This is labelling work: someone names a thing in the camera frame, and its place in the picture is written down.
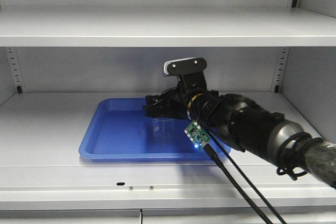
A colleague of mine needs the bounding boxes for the green circuit board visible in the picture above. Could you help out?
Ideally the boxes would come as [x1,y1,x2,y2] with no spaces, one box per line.
[184,121,211,150]

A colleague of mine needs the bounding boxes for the black braided cable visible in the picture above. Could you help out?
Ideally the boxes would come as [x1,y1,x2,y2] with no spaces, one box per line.
[203,144,275,224]

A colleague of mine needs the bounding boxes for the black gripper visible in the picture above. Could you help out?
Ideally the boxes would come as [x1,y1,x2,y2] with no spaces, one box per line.
[143,85,219,121]

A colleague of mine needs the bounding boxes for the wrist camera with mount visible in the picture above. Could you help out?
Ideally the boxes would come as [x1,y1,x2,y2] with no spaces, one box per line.
[163,58,207,95]

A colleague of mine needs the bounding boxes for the blue plastic tray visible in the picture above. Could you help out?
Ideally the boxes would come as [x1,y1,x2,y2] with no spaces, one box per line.
[79,98,209,162]

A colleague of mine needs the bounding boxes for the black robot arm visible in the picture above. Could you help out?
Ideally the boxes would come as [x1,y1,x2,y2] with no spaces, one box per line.
[143,87,335,187]

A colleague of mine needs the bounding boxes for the thin black cable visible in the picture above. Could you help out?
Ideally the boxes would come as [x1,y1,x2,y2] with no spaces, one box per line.
[207,132,288,224]

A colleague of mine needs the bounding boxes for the grey metal cabinet shelving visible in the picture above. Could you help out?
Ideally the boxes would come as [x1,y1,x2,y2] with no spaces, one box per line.
[1,0,335,223]

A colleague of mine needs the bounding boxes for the clear glass beaker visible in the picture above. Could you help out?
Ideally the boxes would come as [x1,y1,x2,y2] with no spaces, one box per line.
[152,118,173,143]

